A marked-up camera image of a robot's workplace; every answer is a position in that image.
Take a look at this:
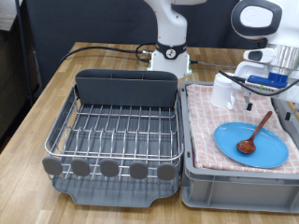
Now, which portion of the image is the dark grey cutlery holder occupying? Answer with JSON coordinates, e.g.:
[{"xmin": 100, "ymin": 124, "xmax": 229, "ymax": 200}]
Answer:
[{"xmin": 74, "ymin": 68, "xmax": 178, "ymax": 108}]

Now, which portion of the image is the grey plastic crate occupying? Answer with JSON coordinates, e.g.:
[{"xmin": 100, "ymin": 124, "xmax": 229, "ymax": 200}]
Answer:
[{"xmin": 178, "ymin": 80, "xmax": 299, "ymax": 214}]

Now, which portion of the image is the grey plastic drain tray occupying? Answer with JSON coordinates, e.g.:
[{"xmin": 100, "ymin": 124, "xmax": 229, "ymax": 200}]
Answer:
[{"xmin": 50, "ymin": 85, "xmax": 181, "ymax": 209}]

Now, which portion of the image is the blue plate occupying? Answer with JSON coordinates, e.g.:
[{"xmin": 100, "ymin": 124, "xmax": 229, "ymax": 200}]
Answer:
[{"xmin": 213, "ymin": 121, "xmax": 290, "ymax": 169}]

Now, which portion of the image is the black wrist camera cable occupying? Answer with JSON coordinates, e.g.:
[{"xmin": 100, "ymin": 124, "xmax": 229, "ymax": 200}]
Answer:
[{"xmin": 218, "ymin": 69, "xmax": 299, "ymax": 97}]

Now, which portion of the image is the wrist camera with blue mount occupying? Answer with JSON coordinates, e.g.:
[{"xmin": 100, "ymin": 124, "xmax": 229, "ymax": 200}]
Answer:
[{"xmin": 246, "ymin": 72, "xmax": 289, "ymax": 93}]

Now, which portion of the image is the pink checked towel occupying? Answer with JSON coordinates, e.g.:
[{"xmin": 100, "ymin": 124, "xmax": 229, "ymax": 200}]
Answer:
[{"xmin": 185, "ymin": 83, "xmax": 299, "ymax": 175}]

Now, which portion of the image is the brown wooden spoon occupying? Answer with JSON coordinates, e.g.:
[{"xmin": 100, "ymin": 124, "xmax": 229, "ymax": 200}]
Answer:
[{"xmin": 236, "ymin": 110, "xmax": 274, "ymax": 155}]

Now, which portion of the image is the white mug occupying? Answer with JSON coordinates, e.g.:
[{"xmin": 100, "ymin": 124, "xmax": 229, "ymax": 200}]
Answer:
[{"xmin": 209, "ymin": 72, "xmax": 239, "ymax": 110}]

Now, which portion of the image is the black cable on table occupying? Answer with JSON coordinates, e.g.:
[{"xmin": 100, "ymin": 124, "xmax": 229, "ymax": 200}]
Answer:
[{"xmin": 59, "ymin": 42, "xmax": 157, "ymax": 66}]

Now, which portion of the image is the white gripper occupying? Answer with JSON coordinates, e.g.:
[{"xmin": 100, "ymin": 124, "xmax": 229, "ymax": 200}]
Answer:
[{"xmin": 234, "ymin": 61, "xmax": 299, "ymax": 122}]

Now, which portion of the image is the dark partition panel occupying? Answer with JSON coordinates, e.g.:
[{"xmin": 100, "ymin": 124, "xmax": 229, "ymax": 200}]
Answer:
[{"xmin": 24, "ymin": 0, "xmax": 299, "ymax": 110}]

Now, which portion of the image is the steel wire dish rack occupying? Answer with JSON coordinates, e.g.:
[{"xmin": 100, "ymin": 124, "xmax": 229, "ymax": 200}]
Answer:
[{"xmin": 41, "ymin": 83, "xmax": 185, "ymax": 182}]

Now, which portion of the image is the grey cable on table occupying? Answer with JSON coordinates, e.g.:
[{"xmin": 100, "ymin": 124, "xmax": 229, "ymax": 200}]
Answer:
[{"xmin": 190, "ymin": 60, "xmax": 238, "ymax": 70}]

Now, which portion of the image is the dark metal pole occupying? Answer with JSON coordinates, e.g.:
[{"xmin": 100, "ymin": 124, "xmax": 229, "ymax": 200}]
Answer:
[{"xmin": 14, "ymin": 0, "xmax": 36, "ymax": 106}]

